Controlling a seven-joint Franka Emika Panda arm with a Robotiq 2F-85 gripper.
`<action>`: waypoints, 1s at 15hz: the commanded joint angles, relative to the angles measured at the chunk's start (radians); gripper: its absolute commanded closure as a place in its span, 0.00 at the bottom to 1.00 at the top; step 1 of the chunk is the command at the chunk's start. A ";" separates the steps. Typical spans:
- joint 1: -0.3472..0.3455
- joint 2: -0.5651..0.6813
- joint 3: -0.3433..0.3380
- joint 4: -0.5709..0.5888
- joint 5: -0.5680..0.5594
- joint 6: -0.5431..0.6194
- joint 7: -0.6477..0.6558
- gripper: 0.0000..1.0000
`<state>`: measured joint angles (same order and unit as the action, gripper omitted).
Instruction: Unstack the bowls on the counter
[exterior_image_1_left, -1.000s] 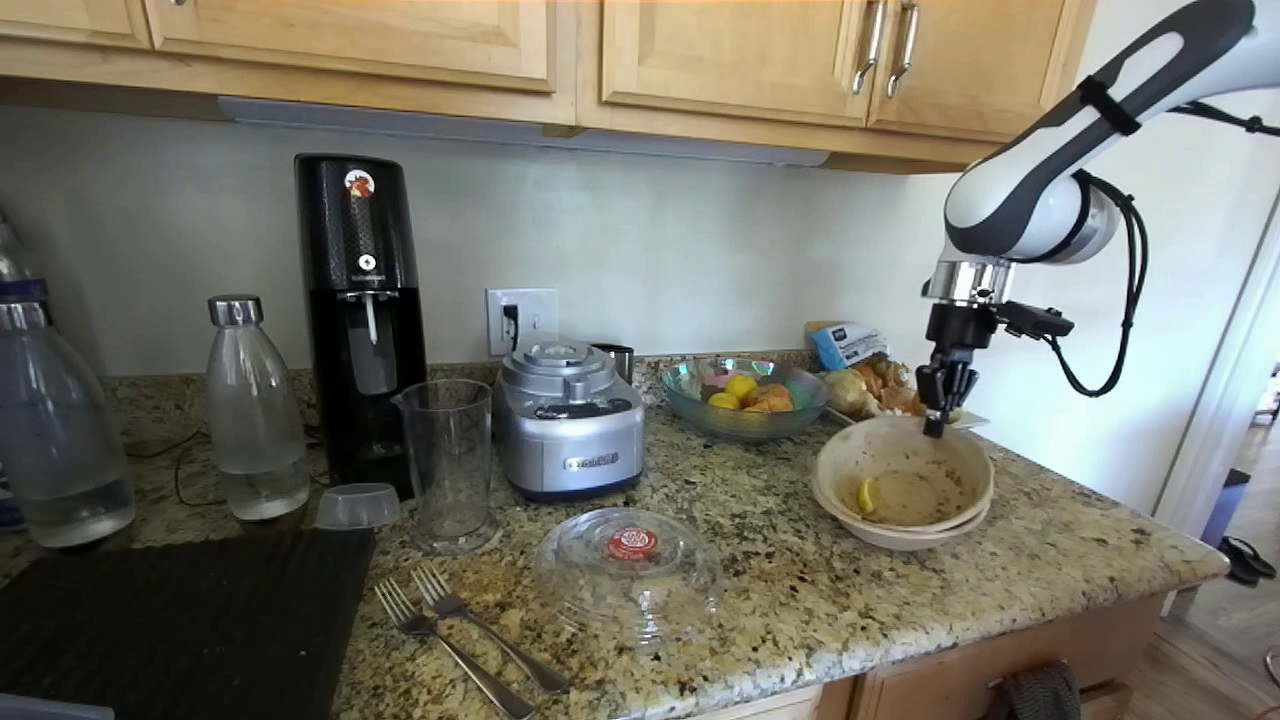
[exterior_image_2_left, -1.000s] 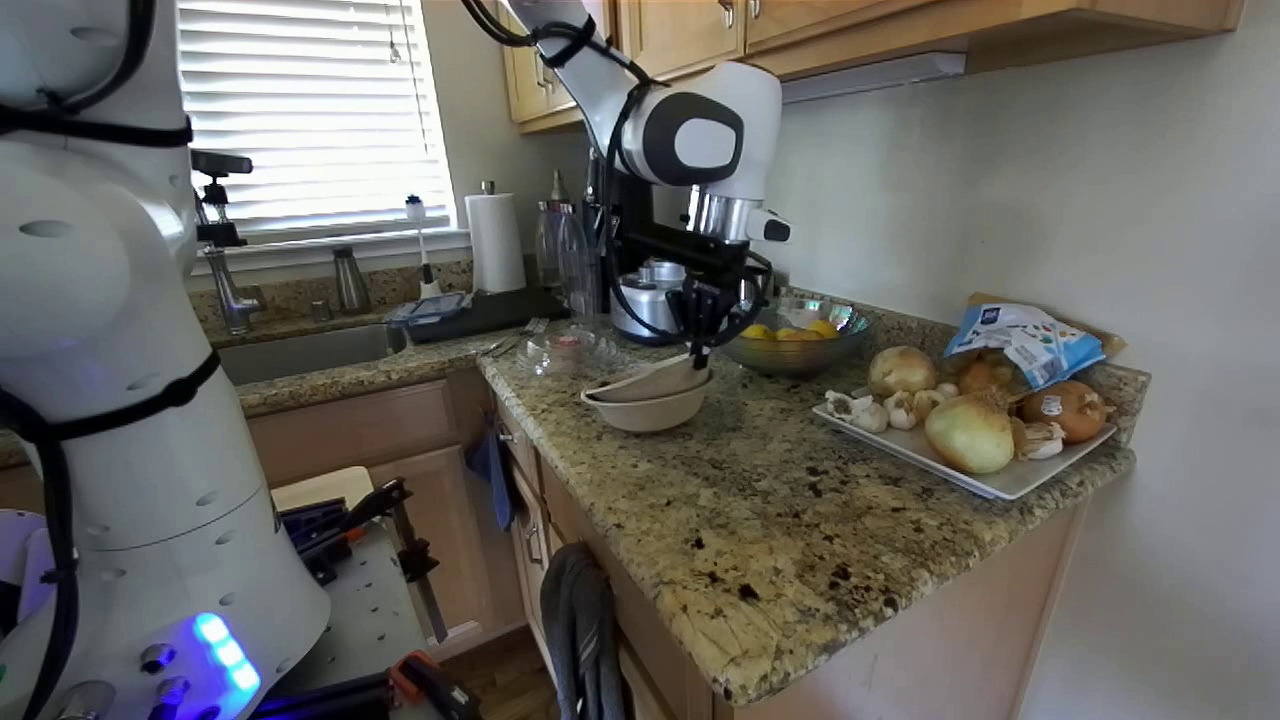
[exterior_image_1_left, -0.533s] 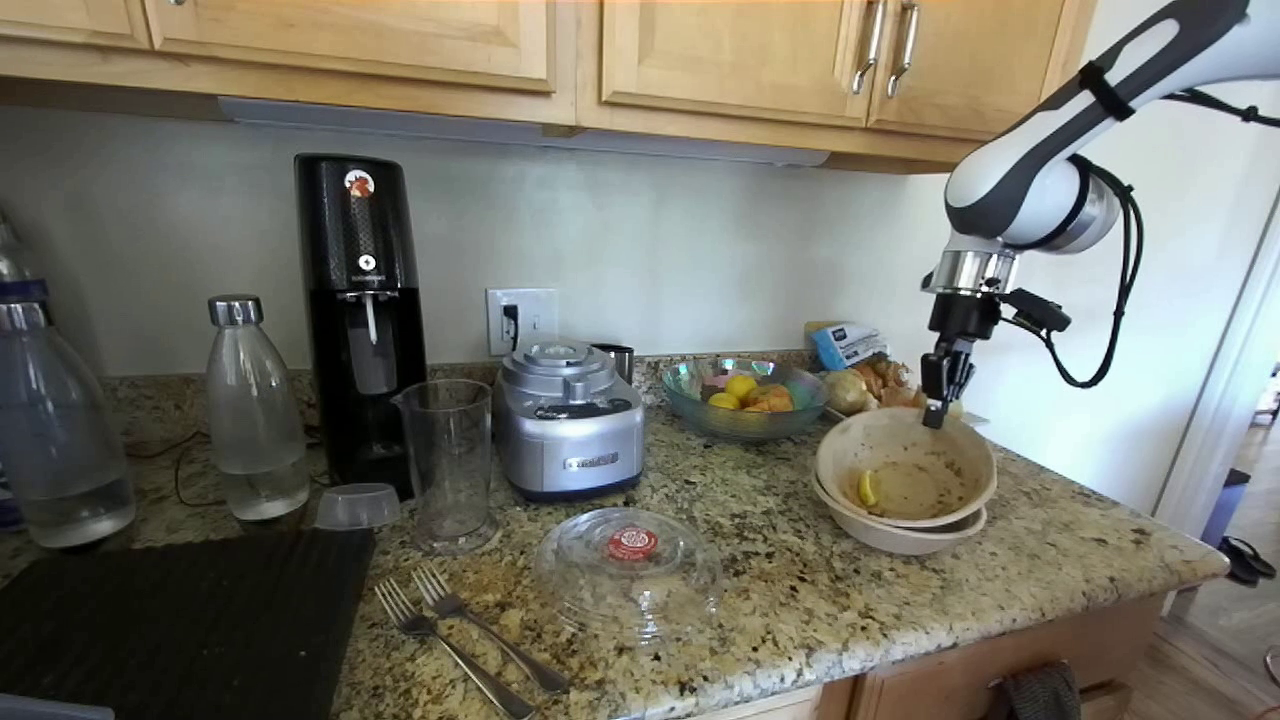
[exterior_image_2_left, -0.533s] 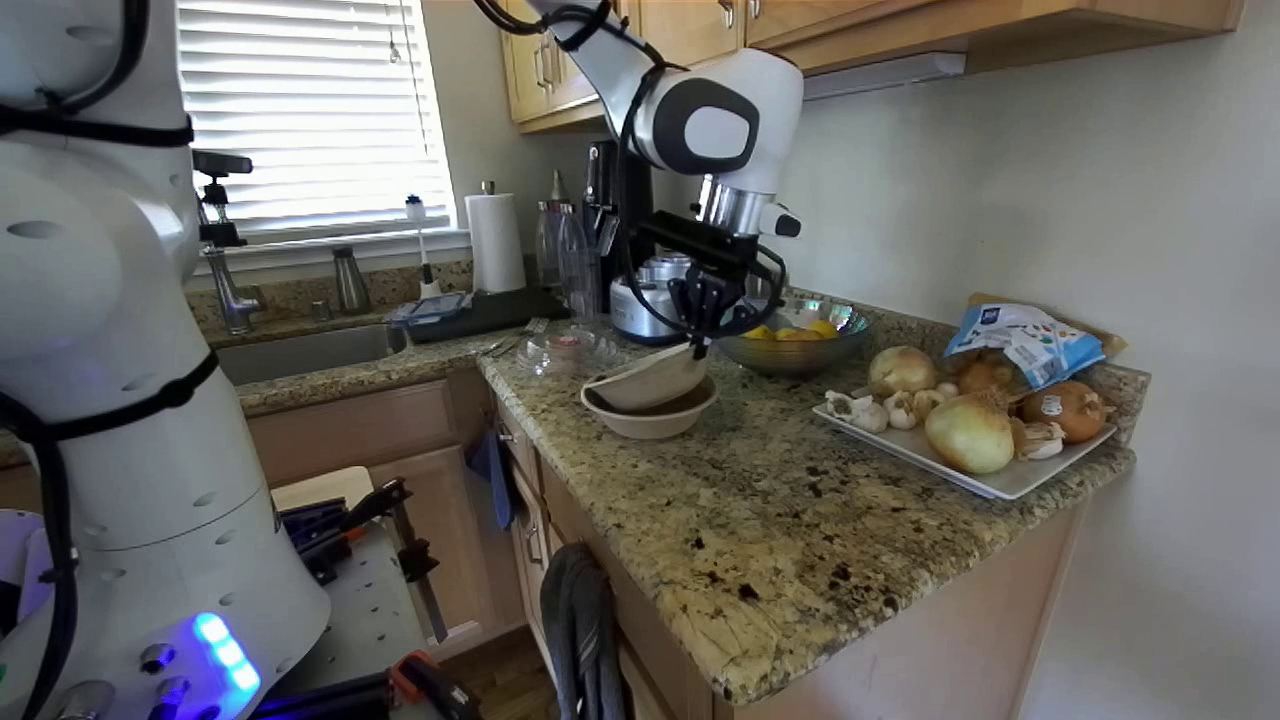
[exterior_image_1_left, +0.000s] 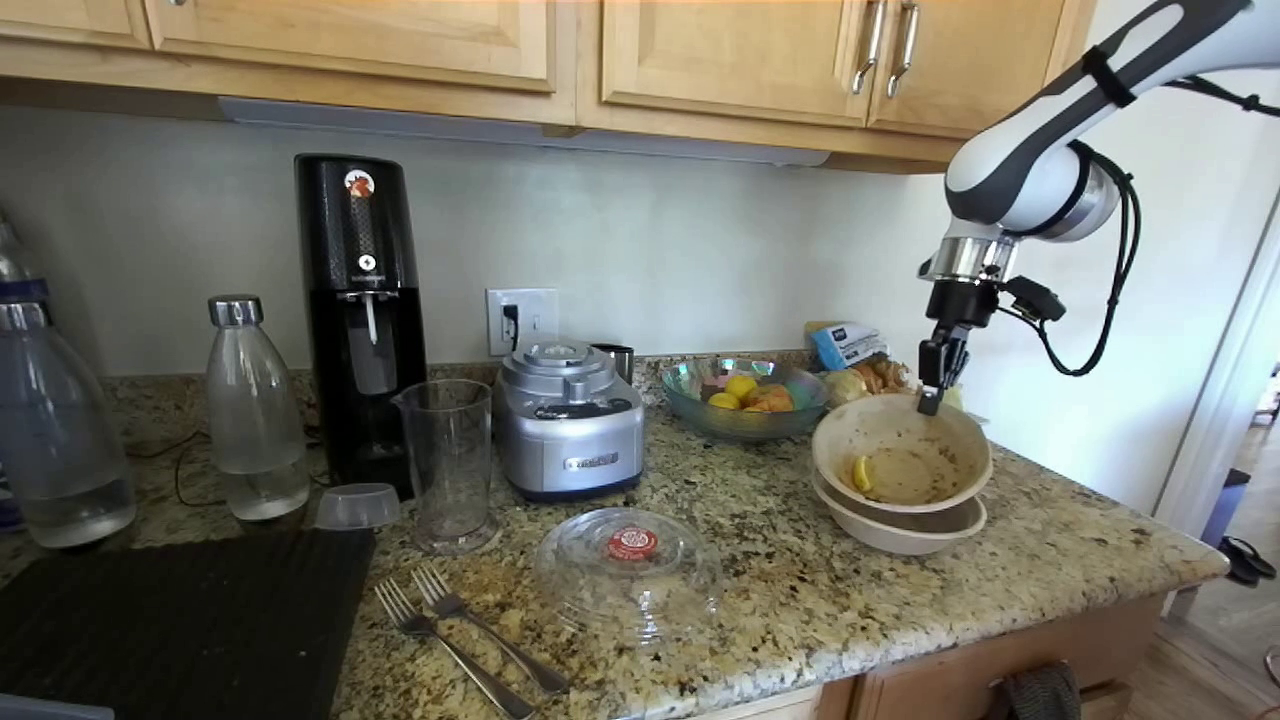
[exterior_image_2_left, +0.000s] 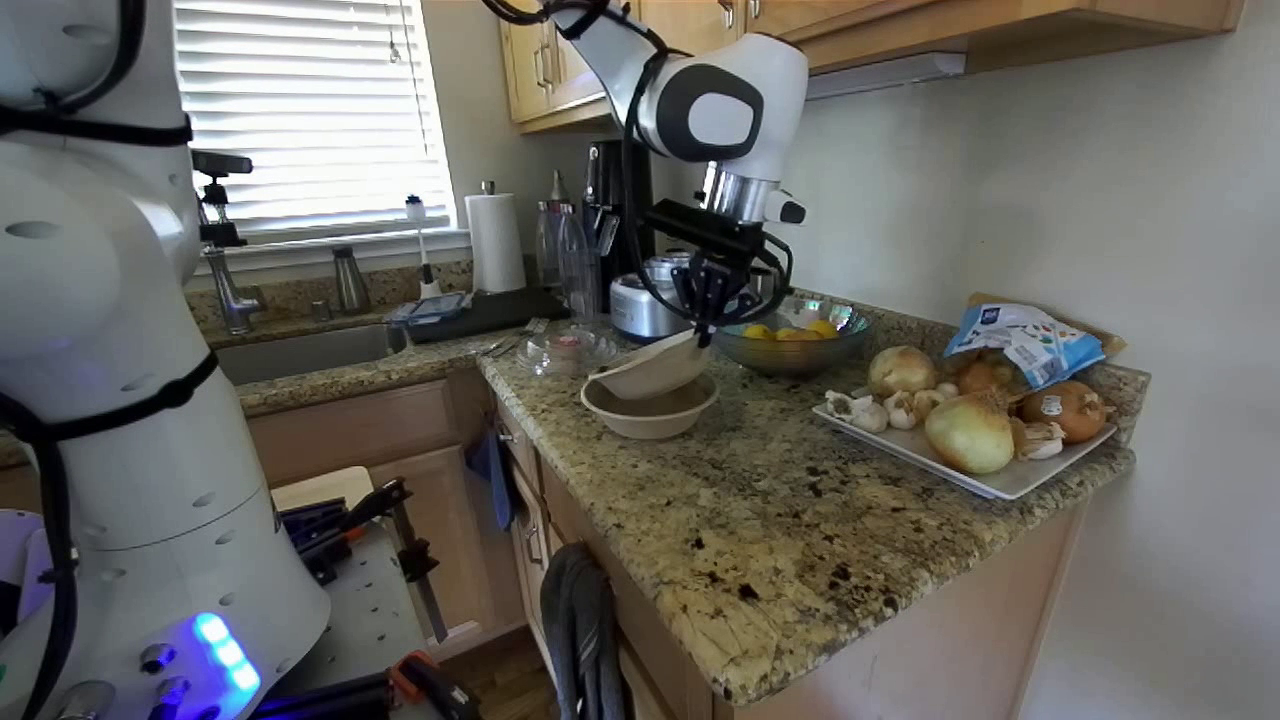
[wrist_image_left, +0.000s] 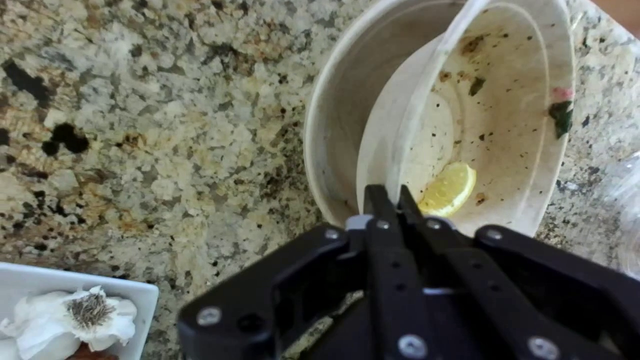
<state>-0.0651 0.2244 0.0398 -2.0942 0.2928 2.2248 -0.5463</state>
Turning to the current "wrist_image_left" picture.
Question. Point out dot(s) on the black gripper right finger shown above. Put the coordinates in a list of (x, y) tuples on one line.
[(533, 301)]

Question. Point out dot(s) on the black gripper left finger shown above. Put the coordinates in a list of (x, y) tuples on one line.
[(313, 292)]

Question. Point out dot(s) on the stained beige bowl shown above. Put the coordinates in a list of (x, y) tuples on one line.
[(506, 101)]

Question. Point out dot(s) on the yellow lemon slice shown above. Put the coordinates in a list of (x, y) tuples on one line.
[(451, 191)]

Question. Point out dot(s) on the white rectangular plate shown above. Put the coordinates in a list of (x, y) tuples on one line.
[(133, 292)]

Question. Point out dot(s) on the white garlic bulb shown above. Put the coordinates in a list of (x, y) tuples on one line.
[(67, 327)]

